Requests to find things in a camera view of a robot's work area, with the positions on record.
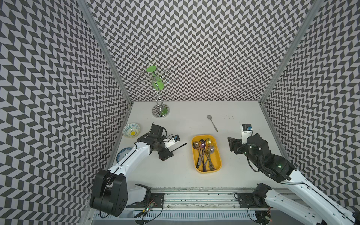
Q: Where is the yellow plastic storage box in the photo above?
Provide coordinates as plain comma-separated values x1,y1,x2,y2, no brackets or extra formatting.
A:
191,135,222,174

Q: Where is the small silver spoon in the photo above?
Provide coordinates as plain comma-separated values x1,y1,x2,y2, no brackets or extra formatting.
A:
207,115,218,132

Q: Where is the copper handled spoon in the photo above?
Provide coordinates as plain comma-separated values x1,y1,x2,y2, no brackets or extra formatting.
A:
193,141,203,171

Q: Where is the purple spoon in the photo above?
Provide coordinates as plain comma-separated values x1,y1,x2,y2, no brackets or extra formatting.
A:
199,139,207,172

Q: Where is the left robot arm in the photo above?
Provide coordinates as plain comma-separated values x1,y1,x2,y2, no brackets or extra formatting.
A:
90,124,180,216

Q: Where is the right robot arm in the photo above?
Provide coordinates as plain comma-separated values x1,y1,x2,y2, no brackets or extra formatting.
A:
227,134,360,225

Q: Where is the yellow blue patterned bowl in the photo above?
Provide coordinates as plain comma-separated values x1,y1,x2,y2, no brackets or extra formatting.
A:
122,123,141,138

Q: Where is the chrome cup holder stand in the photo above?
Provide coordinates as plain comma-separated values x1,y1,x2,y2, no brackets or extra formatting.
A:
136,68,171,118

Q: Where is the blue patterned plate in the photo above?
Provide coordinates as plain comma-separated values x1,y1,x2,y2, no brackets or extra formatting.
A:
116,147,132,163

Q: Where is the green plastic cup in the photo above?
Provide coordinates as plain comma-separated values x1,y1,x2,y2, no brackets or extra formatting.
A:
146,65,164,92

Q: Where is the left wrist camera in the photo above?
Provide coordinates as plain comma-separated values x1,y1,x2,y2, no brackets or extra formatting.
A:
164,135,180,149

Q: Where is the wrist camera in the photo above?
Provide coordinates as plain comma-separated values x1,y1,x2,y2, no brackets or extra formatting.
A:
164,135,180,149
241,124,253,144

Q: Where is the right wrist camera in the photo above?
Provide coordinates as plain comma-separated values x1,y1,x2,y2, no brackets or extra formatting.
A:
241,124,253,144

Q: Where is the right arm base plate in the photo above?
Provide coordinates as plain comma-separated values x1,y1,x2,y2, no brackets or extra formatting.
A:
234,193,268,209

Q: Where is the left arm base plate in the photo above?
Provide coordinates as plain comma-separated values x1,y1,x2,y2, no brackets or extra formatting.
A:
126,193,165,208

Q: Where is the aluminium front rail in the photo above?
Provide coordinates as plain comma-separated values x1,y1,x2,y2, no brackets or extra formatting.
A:
84,187,321,212

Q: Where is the aluminium corner post left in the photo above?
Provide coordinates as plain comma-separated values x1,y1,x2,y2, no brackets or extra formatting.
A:
77,0,132,104

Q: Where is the aluminium corner post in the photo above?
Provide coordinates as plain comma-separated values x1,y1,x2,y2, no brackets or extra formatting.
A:
77,0,132,104
259,1,324,105

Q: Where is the aluminium corner post right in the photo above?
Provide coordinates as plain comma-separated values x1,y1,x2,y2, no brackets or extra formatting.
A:
259,1,324,105

